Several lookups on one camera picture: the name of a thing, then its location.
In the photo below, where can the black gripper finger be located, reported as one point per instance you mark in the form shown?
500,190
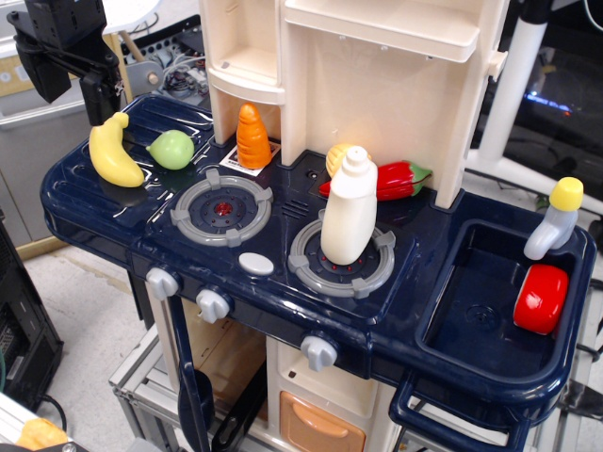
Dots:
49,79
102,94

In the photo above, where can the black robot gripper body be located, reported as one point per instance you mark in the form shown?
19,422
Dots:
63,36

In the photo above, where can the white detergent bottle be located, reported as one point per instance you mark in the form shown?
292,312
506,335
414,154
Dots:
347,226

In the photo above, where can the navy toy sink basin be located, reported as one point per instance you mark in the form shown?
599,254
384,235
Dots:
468,321

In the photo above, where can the yellow toy banana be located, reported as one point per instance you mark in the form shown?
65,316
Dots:
108,156

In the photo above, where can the green toy pear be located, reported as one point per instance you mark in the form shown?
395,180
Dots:
172,150

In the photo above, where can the orange toy carrot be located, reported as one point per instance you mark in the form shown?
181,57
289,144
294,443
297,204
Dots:
253,148

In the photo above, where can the grey left stove burner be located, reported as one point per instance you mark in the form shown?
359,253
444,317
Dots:
222,210

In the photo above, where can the grey stove burner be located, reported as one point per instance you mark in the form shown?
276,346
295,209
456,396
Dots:
356,280
222,210

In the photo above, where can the grey left stove knob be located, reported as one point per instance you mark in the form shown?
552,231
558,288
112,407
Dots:
161,283

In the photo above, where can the grey stove knob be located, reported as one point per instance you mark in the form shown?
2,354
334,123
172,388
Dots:
161,283
318,352
212,305

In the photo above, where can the grey oval button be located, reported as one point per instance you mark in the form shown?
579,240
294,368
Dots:
255,264

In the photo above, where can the grey middle stove knob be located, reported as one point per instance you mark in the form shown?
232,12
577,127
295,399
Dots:
212,305

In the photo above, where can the yellow toy corn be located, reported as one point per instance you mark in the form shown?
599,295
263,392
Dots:
347,158

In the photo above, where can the grey right stove burner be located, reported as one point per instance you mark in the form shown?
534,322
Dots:
356,280

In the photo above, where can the black computer case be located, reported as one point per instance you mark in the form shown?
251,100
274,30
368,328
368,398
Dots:
31,350

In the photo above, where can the cream toy kitchen shelf unit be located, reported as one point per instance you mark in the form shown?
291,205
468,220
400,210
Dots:
403,79

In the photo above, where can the red toy chili pepper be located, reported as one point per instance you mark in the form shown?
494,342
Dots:
366,181

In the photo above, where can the grey right stove knob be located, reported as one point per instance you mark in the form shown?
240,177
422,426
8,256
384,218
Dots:
318,352

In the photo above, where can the yellow object bottom left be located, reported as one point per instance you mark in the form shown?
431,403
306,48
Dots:
40,433

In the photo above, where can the orange toy drawer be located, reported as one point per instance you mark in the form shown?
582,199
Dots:
310,428

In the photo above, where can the navy toy kitchen countertop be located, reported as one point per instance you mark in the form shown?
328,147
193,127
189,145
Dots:
374,337

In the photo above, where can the grey faucet yellow cap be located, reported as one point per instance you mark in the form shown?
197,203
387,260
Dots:
559,221

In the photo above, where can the aluminium frame stand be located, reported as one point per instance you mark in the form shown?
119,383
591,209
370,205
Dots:
143,387

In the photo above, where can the white pvc pipe frame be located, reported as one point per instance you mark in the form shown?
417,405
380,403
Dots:
543,118

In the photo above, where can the navy towel bar handle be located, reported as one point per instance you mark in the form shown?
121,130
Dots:
442,434

